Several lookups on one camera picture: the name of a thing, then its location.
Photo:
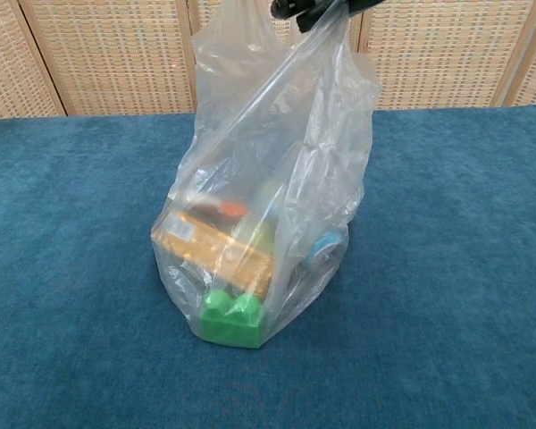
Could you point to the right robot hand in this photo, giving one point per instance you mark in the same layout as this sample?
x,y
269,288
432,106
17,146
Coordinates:
x,y
304,8

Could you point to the clear plastic shopping bag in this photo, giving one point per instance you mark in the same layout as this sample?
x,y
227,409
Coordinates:
x,y
272,147

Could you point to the woven rattan folding screen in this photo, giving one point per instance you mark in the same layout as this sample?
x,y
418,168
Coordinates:
x,y
116,53

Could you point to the small orange red item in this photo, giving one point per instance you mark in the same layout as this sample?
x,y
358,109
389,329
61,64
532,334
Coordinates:
x,y
232,208

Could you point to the pale green item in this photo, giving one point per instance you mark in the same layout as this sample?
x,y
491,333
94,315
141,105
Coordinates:
x,y
264,237

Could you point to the blue rimmed round can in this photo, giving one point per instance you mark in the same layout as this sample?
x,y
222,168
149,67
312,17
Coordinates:
x,y
324,250

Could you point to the golden snack box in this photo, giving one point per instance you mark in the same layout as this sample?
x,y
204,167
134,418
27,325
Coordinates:
x,y
205,250

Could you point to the green toy building block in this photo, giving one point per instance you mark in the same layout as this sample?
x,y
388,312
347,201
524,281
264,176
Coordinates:
x,y
230,328

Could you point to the blue carpet table cover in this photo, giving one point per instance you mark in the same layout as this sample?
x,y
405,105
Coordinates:
x,y
71,268

